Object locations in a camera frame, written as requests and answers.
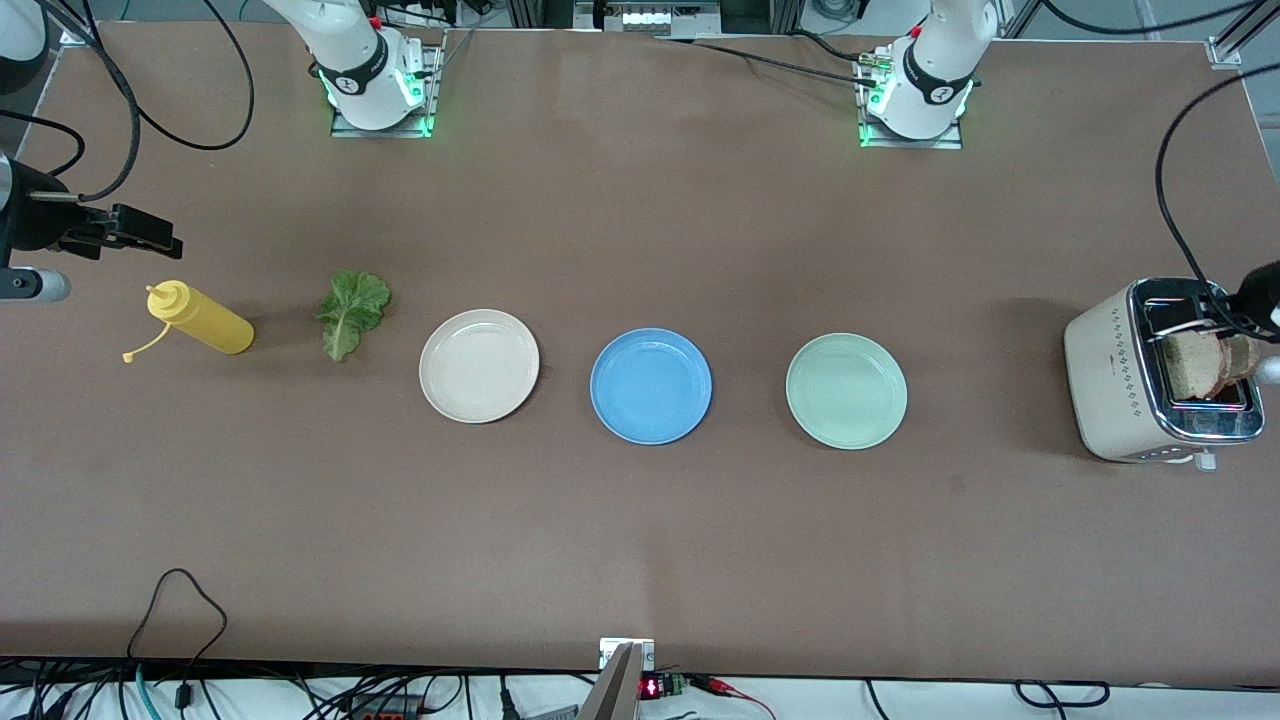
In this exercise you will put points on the grey camera pole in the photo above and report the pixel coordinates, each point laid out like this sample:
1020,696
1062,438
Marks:
615,690

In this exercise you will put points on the red LED display module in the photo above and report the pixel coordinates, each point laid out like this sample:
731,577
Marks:
660,687

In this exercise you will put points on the aluminium frame rig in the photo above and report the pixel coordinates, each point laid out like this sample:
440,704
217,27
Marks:
760,15

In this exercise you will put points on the brown bread slice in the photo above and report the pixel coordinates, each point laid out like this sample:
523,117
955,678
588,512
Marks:
1192,365
1245,358

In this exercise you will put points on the yellow squeeze bottle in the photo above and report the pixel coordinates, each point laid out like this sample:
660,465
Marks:
205,320

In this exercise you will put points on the light green plate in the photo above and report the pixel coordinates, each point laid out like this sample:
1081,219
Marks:
846,391

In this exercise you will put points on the beige plate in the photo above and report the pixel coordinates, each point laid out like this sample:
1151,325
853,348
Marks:
479,366

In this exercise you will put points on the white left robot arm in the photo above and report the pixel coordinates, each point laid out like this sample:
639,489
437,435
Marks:
935,60

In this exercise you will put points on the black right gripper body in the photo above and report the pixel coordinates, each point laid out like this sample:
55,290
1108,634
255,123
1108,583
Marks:
38,212

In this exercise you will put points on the silver table edge bracket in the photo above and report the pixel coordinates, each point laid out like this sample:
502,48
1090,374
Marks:
612,650

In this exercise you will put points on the green lettuce leaf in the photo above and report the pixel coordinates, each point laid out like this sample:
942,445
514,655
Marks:
350,310

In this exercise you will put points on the blue plate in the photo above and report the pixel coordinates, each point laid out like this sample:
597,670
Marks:
651,386

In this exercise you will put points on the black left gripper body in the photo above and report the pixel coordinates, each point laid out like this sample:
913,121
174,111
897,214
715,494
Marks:
1256,296

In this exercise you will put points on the cream and chrome toaster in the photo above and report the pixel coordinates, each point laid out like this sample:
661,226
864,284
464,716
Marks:
1110,390

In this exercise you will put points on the aluminium table corner bracket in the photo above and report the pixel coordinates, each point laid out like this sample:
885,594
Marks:
1225,52
72,38

